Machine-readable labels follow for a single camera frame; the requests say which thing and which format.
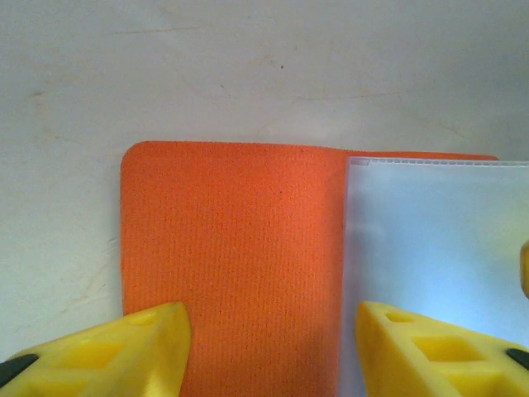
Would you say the orange fabric card holder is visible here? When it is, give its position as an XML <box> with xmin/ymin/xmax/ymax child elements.
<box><xmin>119</xmin><ymin>140</ymin><xmax>529</xmax><ymax>397</ymax></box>

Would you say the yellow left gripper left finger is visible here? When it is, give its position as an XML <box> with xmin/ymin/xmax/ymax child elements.
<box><xmin>0</xmin><ymin>300</ymin><xmax>192</xmax><ymax>397</ymax></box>

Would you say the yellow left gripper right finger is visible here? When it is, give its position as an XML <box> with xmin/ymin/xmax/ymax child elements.
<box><xmin>355</xmin><ymin>300</ymin><xmax>529</xmax><ymax>397</ymax></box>

